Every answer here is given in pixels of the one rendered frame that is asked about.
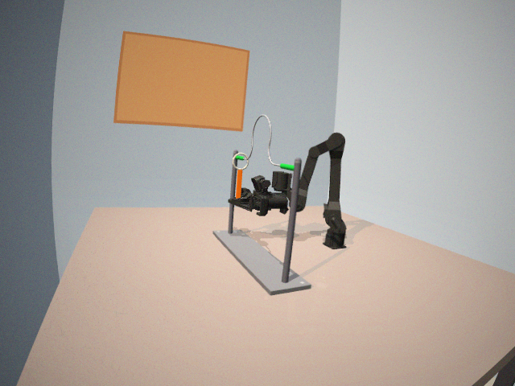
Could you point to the orange bar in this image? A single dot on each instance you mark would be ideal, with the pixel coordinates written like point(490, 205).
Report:
point(239, 175)

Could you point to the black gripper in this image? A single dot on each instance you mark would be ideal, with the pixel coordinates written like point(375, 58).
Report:
point(249, 201)

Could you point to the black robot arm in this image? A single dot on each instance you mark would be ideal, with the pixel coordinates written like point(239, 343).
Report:
point(281, 181)

